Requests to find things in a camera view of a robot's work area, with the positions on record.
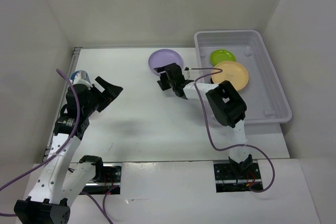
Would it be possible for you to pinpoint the green plate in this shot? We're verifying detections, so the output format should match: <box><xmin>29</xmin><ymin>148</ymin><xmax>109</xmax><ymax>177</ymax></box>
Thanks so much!
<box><xmin>210</xmin><ymin>49</ymin><xmax>236</xmax><ymax>66</ymax></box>

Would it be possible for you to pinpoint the orange plate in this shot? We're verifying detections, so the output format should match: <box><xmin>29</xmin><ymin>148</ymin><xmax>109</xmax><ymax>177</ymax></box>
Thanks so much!
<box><xmin>211</xmin><ymin>61</ymin><xmax>249</xmax><ymax>91</ymax></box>

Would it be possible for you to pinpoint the blue cup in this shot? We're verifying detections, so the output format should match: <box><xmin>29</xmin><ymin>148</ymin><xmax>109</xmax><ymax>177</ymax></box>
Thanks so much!
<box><xmin>70</xmin><ymin>70</ymin><xmax>91</xmax><ymax>84</ymax></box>

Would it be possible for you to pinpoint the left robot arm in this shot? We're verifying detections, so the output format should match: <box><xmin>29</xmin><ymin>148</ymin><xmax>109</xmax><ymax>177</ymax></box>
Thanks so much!
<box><xmin>14</xmin><ymin>73</ymin><xmax>123</xmax><ymax>223</ymax></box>

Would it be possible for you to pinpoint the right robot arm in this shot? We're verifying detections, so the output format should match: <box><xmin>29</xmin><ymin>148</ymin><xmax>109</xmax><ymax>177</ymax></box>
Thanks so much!
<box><xmin>154</xmin><ymin>63</ymin><xmax>253</xmax><ymax>178</ymax></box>

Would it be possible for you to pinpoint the clear plastic bin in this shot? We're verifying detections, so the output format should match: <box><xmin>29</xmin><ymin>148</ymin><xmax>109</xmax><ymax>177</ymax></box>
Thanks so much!
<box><xmin>194</xmin><ymin>30</ymin><xmax>292</xmax><ymax>124</ymax></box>

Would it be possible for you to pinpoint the purple plate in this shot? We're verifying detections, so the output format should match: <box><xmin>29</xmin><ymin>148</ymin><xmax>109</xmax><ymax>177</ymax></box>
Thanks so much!
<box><xmin>148</xmin><ymin>49</ymin><xmax>184</xmax><ymax>76</ymax></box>

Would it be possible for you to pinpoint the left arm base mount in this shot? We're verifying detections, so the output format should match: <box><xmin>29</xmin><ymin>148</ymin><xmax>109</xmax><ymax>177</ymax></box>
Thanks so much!
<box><xmin>79</xmin><ymin>155</ymin><xmax>122</xmax><ymax>195</ymax></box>

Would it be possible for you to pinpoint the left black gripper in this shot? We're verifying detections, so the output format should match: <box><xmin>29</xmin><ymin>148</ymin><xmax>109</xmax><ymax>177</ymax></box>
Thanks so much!
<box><xmin>83</xmin><ymin>76</ymin><xmax>123</xmax><ymax>116</ymax></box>

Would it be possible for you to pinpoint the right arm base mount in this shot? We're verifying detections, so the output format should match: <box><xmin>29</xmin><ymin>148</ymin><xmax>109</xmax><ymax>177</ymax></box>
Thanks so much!
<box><xmin>213</xmin><ymin>161</ymin><xmax>264</xmax><ymax>193</ymax></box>

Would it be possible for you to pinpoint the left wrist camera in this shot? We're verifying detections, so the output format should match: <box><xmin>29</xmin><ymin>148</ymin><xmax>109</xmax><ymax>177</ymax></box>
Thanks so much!
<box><xmin>70</xmin><ymin>73</ymin><xmax>94</xmax><ymax>89</ymax></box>

